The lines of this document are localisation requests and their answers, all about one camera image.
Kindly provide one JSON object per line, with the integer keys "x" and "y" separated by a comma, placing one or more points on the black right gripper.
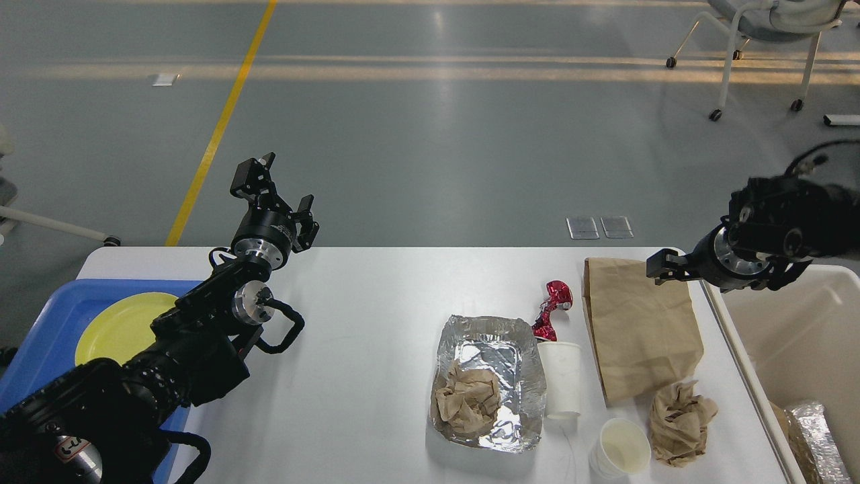
{"x": 712, "y": 260}

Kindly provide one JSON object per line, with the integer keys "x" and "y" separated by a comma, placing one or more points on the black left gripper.
{"x": 270, "y": 230}

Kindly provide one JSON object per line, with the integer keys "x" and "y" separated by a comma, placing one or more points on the yellow plate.
{"x": 123, "y": 329}

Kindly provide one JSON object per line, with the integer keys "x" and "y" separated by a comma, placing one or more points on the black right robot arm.
{"x": 775, "y": 228}

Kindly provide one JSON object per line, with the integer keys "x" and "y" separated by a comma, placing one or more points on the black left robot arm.
{"x": 201, "y": 344}

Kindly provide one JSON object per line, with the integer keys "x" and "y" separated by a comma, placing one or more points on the floor outlet plate right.
{"x": 617, "y": 227}

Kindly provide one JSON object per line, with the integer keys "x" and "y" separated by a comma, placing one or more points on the floor outlet plate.
{"x": 582, "y": 228}
{"x": 164, "y": 79}
{"x": 617, "y": 227}

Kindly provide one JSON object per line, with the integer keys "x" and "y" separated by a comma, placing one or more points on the brown paper bag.
{"x": 644, "y": 336}

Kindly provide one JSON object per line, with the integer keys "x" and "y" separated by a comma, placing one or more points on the red snack wrapper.
{"x": 559, "y": 298}

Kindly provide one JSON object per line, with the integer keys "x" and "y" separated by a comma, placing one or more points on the clear plastic cup lying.
{"x": 562, "y": 368}

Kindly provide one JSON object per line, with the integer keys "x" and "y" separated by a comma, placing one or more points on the crumpled brown paper right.
{"x": 678, "y": 422}

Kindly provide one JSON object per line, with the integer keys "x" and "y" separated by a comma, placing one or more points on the white plastic bin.
{"x": 794, "y": 345}

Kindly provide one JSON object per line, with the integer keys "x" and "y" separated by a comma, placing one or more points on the floor outlet plate left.
{"x": 164, "y": 79}

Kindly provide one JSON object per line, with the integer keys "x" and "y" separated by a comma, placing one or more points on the aluminium foil tray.
{"x": 508, "y": 348}

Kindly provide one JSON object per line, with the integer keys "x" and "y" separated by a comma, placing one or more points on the white paper cup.
{"x": 621, "y": 449}

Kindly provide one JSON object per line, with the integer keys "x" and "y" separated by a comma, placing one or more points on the foil item in bin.
{"x": 813, "y": 444}

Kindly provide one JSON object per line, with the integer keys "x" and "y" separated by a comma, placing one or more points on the white object far right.
{"x": 841, "y": 120}

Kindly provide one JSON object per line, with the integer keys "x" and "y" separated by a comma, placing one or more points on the crumpled brown paper ball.
{"x": 469, "y": 402}

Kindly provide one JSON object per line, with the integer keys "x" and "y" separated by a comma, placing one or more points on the grey office chair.
{"x": 770, "y": 22}

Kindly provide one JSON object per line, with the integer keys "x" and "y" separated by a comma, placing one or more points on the white chair base left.
{"x": 11, "y": 217}

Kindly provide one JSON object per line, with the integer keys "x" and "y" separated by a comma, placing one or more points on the blue plastic tray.
{"x": 60, "y": 323}

